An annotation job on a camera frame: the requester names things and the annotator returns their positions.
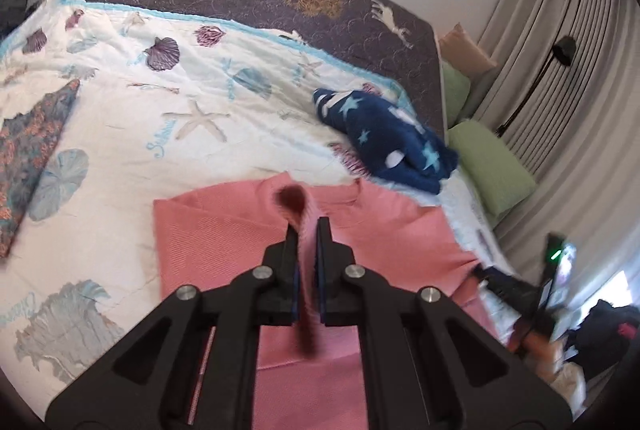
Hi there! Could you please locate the pink knit garment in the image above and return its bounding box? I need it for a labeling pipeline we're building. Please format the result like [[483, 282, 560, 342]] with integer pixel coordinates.
[[154, 173, 492, 429]]

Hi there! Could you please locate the person's right hand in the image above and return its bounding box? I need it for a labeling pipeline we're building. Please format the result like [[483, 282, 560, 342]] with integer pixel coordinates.
[[506, 332, 564, 384]]

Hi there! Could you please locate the green ribbed pillow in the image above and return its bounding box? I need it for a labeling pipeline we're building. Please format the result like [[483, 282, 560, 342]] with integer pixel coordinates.
[[448, 119, 537, 219]]

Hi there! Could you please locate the navy star-patterned folded garment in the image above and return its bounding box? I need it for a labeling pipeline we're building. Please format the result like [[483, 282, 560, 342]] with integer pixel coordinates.
[[312, 88, 459, 195]]

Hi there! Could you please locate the grey pleated curtain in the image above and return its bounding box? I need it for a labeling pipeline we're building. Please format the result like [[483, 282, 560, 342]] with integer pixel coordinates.
[[470, 0, 640, 311]]

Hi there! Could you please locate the black floor lamp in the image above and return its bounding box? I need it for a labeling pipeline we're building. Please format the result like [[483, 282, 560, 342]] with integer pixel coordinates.
[[496, 34, 577, 138]]

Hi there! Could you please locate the peach pillow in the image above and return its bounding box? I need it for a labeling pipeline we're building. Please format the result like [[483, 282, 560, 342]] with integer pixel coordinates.
[[438, 23, 498, 79]]

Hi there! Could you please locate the white seashell print quilt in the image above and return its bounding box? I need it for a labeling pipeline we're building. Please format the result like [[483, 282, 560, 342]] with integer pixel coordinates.
[[0, 0, 522, 391]]

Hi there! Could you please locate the dark floral patterned garment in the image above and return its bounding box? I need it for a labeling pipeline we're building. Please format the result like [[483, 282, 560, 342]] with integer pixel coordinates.
[[0, 79, 80, 259]]

